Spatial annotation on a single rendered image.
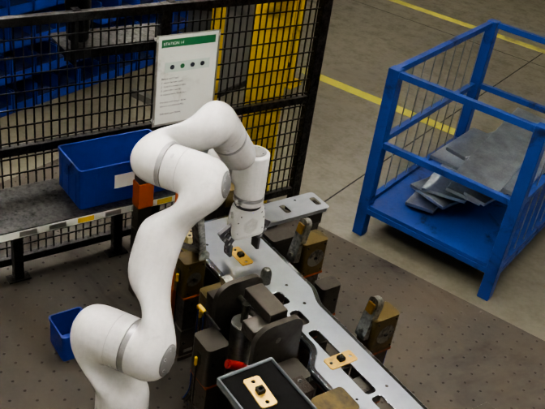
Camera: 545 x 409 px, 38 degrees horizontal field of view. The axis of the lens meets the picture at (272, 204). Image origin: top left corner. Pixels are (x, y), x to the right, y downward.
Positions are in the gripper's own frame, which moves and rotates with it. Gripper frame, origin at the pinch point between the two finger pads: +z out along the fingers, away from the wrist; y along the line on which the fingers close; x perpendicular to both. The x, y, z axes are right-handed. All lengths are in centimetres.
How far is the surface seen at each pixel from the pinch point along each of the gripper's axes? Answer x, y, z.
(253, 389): -57, -35, -13
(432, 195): 81, 180, 76
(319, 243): -8.5, 21.5, -1.0
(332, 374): -49.7, -4.8, 3.0
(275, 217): 12.8, 20.9, 3.1
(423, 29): 329, 418, 104
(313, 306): -27.0, 6.1, 3.0
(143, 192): 28.4, -17.0, -5.9
